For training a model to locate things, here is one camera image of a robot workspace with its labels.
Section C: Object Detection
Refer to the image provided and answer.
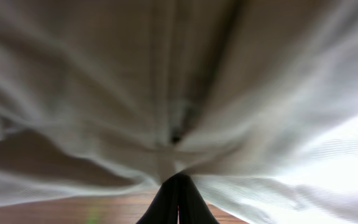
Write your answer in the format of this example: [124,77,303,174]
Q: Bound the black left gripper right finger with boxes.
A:
[178,174,219,224]

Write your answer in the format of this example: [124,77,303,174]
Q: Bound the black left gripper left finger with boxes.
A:
[137,175,179,224]

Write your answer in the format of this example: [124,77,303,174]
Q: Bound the beige shorts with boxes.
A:
[0,0,358,223]

